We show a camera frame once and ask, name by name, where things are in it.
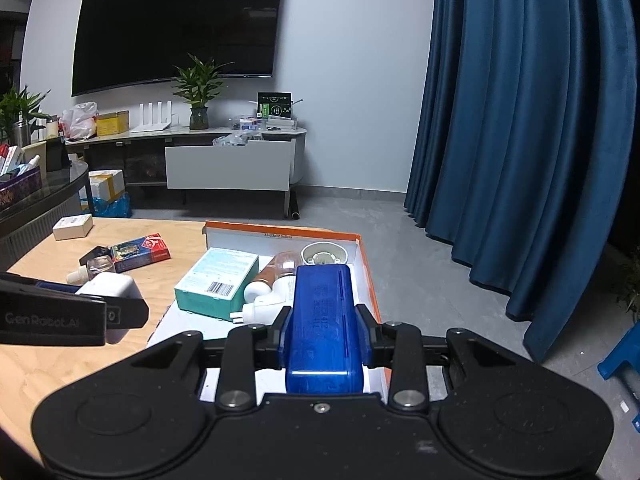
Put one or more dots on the long television cabinet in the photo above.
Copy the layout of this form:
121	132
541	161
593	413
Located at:
145	160

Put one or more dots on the cream box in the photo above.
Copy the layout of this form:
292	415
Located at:
34	156

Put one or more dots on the black wall television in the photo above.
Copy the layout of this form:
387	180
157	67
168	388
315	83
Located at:
175	35

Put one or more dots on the small white box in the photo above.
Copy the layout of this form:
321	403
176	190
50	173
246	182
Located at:
72	226

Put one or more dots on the white and yellow carton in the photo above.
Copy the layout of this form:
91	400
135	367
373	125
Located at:
107	184

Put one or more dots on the white and red plastic bag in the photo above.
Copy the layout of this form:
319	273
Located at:
79	121

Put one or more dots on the clear refill bottle white cap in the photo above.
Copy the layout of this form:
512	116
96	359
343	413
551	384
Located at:
97	267

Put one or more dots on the clear plastic bag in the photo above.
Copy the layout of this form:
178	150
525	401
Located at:
235	139

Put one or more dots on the dark glass door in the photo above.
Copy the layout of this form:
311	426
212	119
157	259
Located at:
10	45

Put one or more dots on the white heater with amber bottle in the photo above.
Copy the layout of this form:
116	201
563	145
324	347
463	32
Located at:
270	297

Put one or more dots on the pile of small boxes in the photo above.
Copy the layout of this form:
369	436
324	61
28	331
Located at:
12	160

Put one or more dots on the clear plastic container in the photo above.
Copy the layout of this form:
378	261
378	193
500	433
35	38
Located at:
265	124

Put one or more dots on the white router with antennas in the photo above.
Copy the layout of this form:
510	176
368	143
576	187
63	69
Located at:
157	120

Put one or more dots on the blue plastic stool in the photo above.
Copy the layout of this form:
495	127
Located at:
622	360

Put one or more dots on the colourful playing card box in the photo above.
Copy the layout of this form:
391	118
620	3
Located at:
140	252

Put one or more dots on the blue plastic packet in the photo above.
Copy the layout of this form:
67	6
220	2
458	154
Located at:
110	206

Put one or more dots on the teal and white box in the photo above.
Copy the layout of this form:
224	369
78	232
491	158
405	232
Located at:
215	280

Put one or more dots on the yellow box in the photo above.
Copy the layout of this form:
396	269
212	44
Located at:
112	124

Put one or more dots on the small black item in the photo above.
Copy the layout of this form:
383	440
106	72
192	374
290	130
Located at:
95	254

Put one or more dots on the black tube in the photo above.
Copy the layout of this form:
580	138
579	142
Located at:
295	207

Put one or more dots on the potted plant in dark vase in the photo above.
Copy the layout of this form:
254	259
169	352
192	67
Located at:
200	85

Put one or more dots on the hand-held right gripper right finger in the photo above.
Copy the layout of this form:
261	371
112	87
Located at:
367	340

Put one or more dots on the white round vented heater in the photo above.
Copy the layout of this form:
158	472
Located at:
325	254

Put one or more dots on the blue curtain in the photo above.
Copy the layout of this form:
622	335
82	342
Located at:
525	135

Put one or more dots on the round black glass table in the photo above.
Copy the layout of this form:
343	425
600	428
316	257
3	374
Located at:
55	192

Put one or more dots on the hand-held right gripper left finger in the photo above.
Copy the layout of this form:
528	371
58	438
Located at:
270	340

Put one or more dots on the white cabinet drawer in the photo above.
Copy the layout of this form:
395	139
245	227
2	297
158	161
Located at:
227	167

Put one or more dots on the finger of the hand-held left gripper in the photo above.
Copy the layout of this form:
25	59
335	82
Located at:
127	314
55	287

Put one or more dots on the black and green box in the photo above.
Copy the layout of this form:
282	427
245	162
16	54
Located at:
274	105

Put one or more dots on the orange and white cardboard box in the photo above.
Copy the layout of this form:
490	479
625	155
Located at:
235	240

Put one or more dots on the brown tube white cap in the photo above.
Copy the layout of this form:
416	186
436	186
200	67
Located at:
256	290

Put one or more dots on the black stand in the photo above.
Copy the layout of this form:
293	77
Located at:
57	154

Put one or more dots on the blue plastic box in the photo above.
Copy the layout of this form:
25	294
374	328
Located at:
322	320

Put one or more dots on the purple patterned tray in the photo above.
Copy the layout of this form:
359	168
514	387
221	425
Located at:
20	190

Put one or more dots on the plant in metal pot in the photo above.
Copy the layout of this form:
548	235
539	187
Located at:
20	115

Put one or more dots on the dark leafy plant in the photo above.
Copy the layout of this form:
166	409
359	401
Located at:
630	285

